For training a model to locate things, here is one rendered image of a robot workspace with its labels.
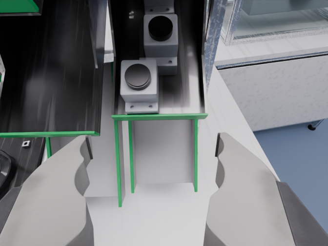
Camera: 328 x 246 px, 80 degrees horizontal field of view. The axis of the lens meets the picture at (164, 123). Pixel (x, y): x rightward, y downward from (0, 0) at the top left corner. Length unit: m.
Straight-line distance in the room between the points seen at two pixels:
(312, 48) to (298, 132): 0.96
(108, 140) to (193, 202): 0.29
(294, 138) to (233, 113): 1.28
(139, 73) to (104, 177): 0.27
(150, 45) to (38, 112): 0.18
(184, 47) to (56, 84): 0.20
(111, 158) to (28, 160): 0.25
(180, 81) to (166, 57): 0.04
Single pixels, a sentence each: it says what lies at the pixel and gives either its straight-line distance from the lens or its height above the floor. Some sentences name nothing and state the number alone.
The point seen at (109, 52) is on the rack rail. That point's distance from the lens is 0.35.
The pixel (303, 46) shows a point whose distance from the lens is 1.25.
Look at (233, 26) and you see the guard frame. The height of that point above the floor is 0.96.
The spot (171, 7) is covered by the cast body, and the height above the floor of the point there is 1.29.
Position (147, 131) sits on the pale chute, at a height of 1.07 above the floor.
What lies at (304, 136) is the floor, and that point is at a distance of 2.06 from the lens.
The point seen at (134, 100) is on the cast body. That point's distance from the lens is 0.25.
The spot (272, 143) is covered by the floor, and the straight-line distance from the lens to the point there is 1.87.
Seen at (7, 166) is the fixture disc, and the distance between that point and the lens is 0.60.
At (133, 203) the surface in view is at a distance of 0.58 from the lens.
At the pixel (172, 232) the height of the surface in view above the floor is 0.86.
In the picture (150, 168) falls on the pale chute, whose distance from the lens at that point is 0.44.
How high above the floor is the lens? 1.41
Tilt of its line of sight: 53 degrees down
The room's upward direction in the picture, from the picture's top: 1 degrees counter-clockwise
